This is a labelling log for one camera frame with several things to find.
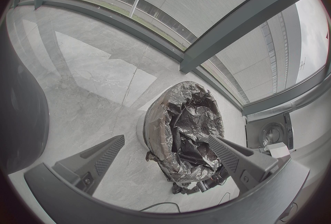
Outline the window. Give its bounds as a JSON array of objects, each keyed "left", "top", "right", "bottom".
[{"left": 16, "top": 0, "right": 331, "bottom": 115}]

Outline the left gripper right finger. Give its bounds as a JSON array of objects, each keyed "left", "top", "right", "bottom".
[{"left": 208, "top": 135, "right": 280, "bottom": 194}]

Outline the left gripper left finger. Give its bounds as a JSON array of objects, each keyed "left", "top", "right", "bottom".
[{"left": 53, "top": 135, "right": 126, "bottom": 195}]

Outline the grey washing machine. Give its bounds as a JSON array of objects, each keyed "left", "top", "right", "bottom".
[{"left": 245, "top": 112, "right": 296, "bottom": 154}]

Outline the black plastic bag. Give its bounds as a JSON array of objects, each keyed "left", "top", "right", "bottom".
[{"left": 143, "top": 82, "right": 226, "bottom": 184}]

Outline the black cable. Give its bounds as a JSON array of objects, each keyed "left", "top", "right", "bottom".
[{"left": 140, "top": 191, "right": 233, "bottom": 213}]

